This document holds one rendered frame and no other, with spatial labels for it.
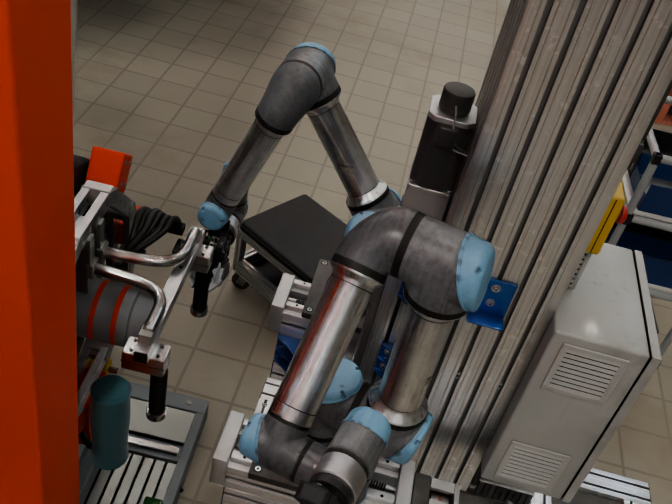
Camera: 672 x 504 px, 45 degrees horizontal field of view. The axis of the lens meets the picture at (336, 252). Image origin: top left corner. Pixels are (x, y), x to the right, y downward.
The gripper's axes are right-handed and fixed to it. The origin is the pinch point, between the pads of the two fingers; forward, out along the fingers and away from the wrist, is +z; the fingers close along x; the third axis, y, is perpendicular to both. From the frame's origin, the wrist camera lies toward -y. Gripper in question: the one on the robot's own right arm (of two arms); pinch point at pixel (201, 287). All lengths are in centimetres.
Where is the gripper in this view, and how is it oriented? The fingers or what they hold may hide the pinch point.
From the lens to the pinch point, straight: 203.2
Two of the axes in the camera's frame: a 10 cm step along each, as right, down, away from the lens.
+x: 9.7, 2.3, 0.0
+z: -1.4, 6.1, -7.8
